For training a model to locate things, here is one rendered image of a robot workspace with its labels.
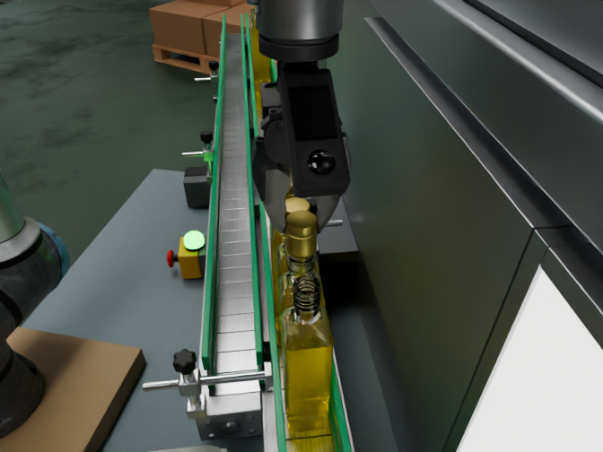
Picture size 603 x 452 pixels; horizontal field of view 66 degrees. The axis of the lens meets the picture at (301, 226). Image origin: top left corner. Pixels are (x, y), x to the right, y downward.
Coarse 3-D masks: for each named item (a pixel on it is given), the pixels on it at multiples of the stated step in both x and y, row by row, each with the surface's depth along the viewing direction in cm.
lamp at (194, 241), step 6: (186, 234) 101; (192, 234) 100; (198, 234) 100; (186, 240) 99; (192, 240) 99; (198, 240) 99; (204, 240) 101; (186, 246) 100; (192, 246) 99; (198, 246) 100; (204, 246) 101
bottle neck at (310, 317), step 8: (296, 280) 49; (304, 280) 50; (312, 280) 50; (296, 288) 48; (304, 288) 51; (312, 288) 50; (296, 296) 49; (304, 296) 48; (312, 296) 48; (296, 304) 50; (304, 304) 49; (312, 304) 49; (296, 312) 50; (304, 312) 50; (312, 312) 50; (304, 320) 50; (312, 320) 51
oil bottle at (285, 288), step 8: (288, 272) 58; (280, 280) 58; (288, 280) 56; (320, 280) 58; (280, 288) 57; (288, 288) 55; (320, 288) 56; (280, 296) 56; (288, 296) 55; (320, 296) 56; (280, 304) 56; (288, 304) 55; (280, 312) 57; (280, 320) 59; (280, 328) 62; (280, 336) 65
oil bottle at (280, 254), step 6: (282, 246) 61; (276, 252) 62; (282, 252) 60; (276, 258) 61; (282, 258) 60; (276, 264) 61; (282, 264) 60; (318, 264) 61; (276, 270) 61; (282, 270) 60; (318, 270) 61; (276, 276) 63; (276, 282) 65; (276, 288) 66; (276, 294) 69
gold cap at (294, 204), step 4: (288, 200) 57; (292, 200) 57; (296, 200) 57; (300, 200) 57; (304, 200) 57; (288, 204) 56; (292, 204) 56; (296, 204) 56; (300, 204) 56; (304, 204) 56; (308, 204) 56; (288, 208) 56; (292, 208) 56; (296, 208) 56; (300, 208) 56; (304, 208) 56; (308, 208) 56; (288, 212) 56; (292, 212) 55; (284, 232) 58; (284, 236) 58
